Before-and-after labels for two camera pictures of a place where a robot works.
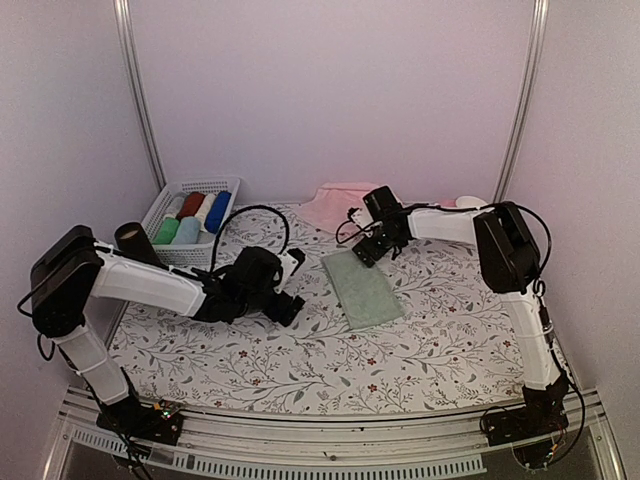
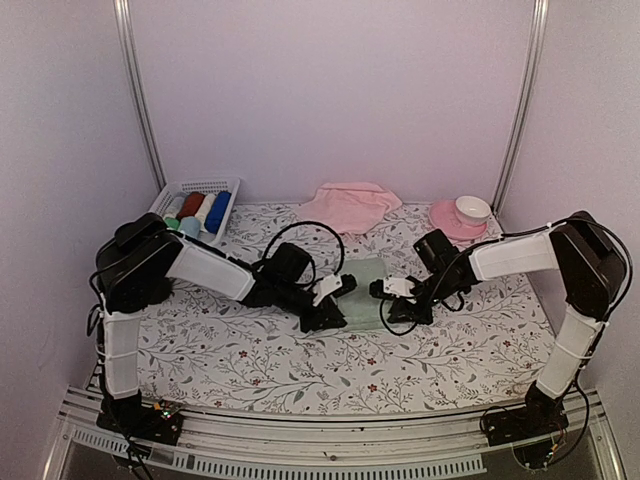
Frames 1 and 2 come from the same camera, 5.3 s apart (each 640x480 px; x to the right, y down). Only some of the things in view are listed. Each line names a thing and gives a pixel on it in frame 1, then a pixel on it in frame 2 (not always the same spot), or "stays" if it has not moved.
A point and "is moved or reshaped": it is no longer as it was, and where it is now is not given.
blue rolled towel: x=217 y=212 stays
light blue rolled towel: x=188 y=231 stays
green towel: x=364 y=292 is moved or reshaped
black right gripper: x=375 y=250 → x=415 y=314
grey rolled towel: x=176 y=206 stays
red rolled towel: x=191 y=205 stays
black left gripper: x=278 y=313 → x=328 y=311
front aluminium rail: x=219 y=444 stays
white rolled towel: x=203 y=210 stays
